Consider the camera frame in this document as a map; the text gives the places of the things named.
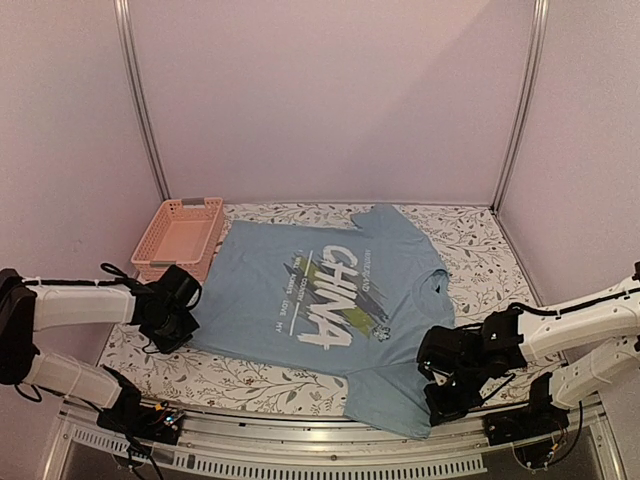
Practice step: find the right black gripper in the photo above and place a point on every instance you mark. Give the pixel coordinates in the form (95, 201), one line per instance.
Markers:
(442, 412)

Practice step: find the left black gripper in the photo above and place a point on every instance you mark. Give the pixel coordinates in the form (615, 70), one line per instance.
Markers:
(190, 326)

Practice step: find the silver brooch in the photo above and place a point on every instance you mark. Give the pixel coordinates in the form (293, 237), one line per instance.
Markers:
(381, 333)

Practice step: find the light blue printed t-shirt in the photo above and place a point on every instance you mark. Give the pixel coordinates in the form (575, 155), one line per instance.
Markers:
(308, 298)

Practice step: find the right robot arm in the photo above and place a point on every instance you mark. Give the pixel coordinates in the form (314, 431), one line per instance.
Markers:
(458, 361)

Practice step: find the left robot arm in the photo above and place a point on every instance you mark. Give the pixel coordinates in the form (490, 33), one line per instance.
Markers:
(161, 310)

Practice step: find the pink plastic basket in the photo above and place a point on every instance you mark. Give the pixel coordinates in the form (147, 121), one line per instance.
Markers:
(184, 233)

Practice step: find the floral patterned table mat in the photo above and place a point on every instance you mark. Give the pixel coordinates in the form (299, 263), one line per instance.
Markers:
(485, 277)

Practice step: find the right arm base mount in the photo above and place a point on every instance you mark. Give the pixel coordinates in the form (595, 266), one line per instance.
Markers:
(538, 417)

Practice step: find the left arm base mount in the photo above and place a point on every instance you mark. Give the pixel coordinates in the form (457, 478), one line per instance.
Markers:
(128, 416)

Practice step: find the front aluminium rail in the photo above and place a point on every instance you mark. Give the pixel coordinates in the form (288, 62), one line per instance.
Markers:
(221, 444)

